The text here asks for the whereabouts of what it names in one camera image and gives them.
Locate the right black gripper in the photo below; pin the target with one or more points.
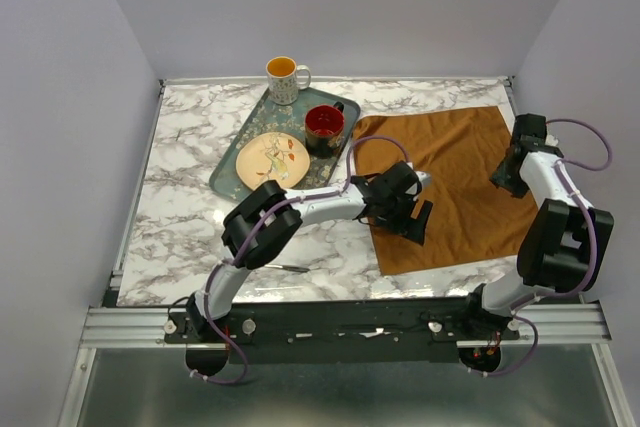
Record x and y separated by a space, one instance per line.
498 177

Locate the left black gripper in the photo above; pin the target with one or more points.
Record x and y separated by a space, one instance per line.
408 228

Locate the brown cloth napkin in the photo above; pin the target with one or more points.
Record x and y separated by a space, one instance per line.
471 219

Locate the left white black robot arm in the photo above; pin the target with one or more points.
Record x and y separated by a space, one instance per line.
259 228

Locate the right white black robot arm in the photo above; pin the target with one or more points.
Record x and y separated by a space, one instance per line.
562 252

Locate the white mug yellow inside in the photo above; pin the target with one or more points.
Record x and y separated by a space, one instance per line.
286 79

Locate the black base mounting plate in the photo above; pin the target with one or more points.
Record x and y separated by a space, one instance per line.
417 329

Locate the red black mug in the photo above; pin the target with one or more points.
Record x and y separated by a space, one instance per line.
324 126

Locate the silver fork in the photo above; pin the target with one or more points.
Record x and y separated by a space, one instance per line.
288 268

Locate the peach floral plate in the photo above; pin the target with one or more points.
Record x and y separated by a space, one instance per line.
272 156

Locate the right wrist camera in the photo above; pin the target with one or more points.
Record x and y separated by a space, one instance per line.
529 129

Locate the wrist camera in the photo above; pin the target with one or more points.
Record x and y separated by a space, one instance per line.
529 129
422 181

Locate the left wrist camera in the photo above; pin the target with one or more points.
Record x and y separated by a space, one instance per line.
422 181

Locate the aluminium frame rail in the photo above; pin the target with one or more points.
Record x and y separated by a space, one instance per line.
556 324

